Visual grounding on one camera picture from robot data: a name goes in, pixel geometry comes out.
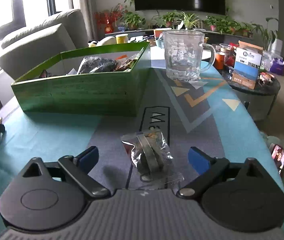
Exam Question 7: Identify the clear bag dark snacks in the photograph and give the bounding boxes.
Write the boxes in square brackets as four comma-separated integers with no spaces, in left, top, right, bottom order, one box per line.
[121,127,184,189]

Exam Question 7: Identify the dark black snack bag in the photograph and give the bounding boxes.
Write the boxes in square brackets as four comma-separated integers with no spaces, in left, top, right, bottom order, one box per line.
[77,56,117,74]

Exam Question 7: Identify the patterned blue table mat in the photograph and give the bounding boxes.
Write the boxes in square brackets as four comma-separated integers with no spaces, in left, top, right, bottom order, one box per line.
[0,60,284,240]

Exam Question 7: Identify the smartphone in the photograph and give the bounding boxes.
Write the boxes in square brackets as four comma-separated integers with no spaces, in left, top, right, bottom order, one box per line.
[271,144,284,175]

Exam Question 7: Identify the dark round side table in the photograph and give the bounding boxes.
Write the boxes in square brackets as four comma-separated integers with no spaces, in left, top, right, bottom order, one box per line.
[220,69,281,121]

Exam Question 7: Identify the green cardboard box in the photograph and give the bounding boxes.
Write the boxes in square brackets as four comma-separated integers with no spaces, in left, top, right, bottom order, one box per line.
[11,42,151,116]

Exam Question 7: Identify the grey armchair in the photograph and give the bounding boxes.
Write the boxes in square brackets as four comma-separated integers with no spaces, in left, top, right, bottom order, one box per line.
[0,9,88,80]

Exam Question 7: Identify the orange cup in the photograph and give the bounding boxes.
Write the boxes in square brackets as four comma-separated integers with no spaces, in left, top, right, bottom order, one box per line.
[214,53,225,70]

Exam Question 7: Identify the clear glass mug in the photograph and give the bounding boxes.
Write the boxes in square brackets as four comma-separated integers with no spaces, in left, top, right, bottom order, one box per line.
[163,30,216,81]

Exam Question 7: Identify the blue white carton box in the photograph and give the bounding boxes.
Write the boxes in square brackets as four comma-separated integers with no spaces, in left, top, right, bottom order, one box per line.
[231,48,262,89]

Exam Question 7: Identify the purple bag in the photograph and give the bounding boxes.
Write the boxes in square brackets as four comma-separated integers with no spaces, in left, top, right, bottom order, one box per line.
[269,58,284,76]

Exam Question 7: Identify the yellow canister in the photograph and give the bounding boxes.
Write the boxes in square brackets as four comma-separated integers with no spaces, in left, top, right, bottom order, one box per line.
[115,34,128,44]

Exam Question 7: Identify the spider plant in vase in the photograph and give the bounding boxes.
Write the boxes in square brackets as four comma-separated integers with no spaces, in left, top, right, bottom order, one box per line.
[178,12,201,30]

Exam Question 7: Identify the red flower decoration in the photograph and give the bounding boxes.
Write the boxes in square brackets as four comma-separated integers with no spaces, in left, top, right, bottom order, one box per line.
[94,3,127,34]

